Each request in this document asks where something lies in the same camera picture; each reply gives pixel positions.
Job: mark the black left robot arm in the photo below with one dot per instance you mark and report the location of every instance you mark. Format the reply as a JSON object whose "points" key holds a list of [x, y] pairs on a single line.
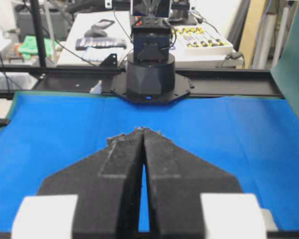
{"points": [[150, 76]]}

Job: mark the black metal frame rail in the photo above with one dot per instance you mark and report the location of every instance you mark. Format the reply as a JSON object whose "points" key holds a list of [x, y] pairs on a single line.
{"points": [[193, 83]]}

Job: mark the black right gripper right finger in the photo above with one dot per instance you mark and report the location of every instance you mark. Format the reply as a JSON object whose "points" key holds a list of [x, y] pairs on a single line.
{"points": [[175, 180]]}

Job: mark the green cloth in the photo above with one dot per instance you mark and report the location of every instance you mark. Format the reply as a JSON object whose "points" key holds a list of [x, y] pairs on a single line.
{"points": [[29, 47]]}

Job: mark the white screwdriver set box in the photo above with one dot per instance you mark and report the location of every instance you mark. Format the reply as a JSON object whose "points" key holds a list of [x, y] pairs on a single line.
{"points": [[198, 41]]}

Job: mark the blue table cloth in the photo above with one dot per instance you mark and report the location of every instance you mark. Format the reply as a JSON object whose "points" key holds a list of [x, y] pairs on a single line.
{"points": [[255, 139]]}

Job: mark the black vertical pole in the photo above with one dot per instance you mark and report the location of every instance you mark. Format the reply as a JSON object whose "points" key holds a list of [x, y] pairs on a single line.
{"points": [[37, 23]]}

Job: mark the dark blue keyboard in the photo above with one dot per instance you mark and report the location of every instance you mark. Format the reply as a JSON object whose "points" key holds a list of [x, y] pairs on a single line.
{"points": [[99, 43]]}

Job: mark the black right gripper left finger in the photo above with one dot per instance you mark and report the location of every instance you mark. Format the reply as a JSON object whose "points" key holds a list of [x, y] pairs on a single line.
{"points": [[108, 185]]}

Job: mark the green board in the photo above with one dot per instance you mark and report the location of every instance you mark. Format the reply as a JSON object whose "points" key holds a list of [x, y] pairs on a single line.
{"points": [[286, 72]]}

